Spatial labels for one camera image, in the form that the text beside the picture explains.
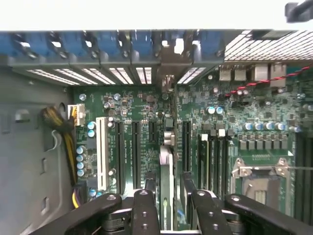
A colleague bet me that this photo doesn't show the black blurred box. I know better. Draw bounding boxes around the black blurred box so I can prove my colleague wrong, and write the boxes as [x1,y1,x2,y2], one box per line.
[285,0,313,24]

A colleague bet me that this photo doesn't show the red black twisted wire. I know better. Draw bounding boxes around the red black twisted wire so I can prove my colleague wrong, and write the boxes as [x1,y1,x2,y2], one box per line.
[224,65,313,98]

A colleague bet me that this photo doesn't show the short black expansion slot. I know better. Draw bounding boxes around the short black expansion slot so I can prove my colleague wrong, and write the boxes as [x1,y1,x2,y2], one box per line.
[148,120,157,146]

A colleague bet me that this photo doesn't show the yellow black power cable bundle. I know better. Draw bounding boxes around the yellow black power cable bundle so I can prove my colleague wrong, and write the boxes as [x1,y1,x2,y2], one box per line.
[40,106,85,210]

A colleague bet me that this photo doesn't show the perforated metal slot cover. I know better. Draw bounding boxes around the perforated metal slot cover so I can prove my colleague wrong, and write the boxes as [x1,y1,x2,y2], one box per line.
[53,68,98,85]
[82,68,115,85]
[176,67,207,85]
[109,67,134,85]
[25,68,80,86]
[135,67,154,85]

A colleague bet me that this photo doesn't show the green motherboard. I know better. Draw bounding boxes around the green motherboard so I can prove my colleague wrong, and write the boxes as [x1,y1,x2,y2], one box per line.
[72,63,313,235]

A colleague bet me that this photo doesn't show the long black expansion slot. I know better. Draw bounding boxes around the long black expansion slot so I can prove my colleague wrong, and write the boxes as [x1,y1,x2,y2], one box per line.
[115,120,126,195]
[182,120,192,173]
[131,120,142,192]

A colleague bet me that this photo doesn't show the black RAM slot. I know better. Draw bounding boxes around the black RAM slot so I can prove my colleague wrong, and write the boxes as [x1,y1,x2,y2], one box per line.
[226,129,235,196]
[218,129,227,199]
[210,129,219,197]

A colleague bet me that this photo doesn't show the white power connector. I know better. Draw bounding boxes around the white power connector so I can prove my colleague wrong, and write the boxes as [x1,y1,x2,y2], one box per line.
[67,103,86,127]

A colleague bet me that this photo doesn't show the CPU socket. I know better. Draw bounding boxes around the CPU socket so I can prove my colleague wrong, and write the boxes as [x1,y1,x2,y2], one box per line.
[231,158,295,214]

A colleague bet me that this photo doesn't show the white expansion slot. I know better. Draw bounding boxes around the white expansion slot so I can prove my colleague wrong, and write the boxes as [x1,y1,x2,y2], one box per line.
[96,117,110,193]

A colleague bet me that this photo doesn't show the open PC case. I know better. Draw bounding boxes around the open PC case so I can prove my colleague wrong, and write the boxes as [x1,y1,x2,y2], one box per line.
[0,29,313,235]

